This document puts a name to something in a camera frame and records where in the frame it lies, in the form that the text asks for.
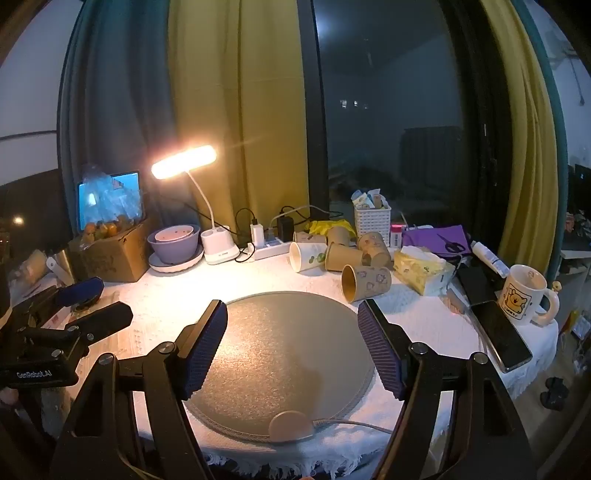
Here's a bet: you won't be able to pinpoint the teal curtain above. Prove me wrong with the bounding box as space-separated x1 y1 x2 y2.
56 0 177 234

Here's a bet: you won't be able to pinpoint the cardboard box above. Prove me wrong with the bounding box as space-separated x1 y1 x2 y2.
68 217 160 283

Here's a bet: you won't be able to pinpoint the yellow curtain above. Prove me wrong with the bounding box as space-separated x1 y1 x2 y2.
480 0 561 266
167 0 311 243

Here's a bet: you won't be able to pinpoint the white paper cup green print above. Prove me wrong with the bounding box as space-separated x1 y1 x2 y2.
289 241 328 274

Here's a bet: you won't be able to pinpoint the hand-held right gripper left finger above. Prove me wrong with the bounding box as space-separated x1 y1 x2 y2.
48 299 229 480

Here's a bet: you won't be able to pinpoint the brown paper cup dark print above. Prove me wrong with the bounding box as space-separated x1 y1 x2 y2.
358 232 392 268

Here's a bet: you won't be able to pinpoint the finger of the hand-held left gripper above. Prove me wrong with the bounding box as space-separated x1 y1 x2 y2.
21 301 134 357
11 277 105 326

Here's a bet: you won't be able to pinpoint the yellow tissue pack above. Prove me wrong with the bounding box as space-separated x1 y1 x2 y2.
392 246 455 296

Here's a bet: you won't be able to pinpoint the black flat case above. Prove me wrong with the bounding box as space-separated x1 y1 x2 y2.
455 265 497 305

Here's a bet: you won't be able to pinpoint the purple cloth pouch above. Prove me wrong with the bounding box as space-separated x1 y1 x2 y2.
402 224 472 259

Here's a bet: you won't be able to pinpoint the pale plate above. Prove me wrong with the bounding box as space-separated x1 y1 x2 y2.
148 244 205 274

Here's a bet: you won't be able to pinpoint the white plastic basket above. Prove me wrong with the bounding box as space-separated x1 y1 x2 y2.
354 203 392 247

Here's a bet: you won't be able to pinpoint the black scissors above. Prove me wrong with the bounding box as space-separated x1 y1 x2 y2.
436 233 467 254

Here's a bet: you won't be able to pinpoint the black charger cable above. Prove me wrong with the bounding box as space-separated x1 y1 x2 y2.
235 208 257 264

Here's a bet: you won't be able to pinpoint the black window frame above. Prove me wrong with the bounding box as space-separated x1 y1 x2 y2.
295 0 331 220

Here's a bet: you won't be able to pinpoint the white puck cable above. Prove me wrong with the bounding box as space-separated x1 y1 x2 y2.
310 418 394 435

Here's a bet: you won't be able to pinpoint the purple bowl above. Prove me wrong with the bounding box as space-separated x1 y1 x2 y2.
148 225 201 265

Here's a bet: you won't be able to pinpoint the white mug yellow cartoon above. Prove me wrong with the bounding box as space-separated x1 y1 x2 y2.
498 264 560 326

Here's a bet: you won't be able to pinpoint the round grey mat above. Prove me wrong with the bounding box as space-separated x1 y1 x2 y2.
182 290 376 444

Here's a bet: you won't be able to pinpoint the pink bowl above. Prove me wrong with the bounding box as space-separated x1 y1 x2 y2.
154 224 195 243

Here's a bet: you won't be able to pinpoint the yellow rubber gloves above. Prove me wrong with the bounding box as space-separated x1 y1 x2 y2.
307 220 356 239

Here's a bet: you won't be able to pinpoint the white charger cable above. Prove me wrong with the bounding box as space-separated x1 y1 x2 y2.
269 204 343 224

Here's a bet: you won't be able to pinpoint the white desk lamp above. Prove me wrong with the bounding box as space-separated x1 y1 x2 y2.
151 145 240 265

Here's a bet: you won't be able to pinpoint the brown paper cup purple print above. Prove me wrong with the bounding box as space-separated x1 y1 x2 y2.
342 265 392 303

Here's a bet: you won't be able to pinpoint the white tube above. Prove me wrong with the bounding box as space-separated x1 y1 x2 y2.
470 240 509 278

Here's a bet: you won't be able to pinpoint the white power strip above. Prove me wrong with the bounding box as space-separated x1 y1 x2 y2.
240 237 296 260

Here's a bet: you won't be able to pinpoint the black smartphone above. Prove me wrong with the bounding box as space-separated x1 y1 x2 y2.
470 300 533 373

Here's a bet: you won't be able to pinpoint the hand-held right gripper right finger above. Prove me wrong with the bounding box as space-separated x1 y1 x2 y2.
356 299 539 480

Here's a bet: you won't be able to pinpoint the black object on floor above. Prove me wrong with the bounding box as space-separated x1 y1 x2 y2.
542 377 572 411

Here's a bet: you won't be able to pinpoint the round white puck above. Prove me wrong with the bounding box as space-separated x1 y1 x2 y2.
269 410 314 445

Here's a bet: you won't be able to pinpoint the plastic bag of small oranges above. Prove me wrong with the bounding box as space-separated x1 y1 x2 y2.
81 164 144 241

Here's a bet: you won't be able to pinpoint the tablet screen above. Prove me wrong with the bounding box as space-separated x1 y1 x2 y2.
78 171 146 232

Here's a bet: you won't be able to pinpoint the packets in basket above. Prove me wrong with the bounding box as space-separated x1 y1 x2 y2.
351 187 389 209

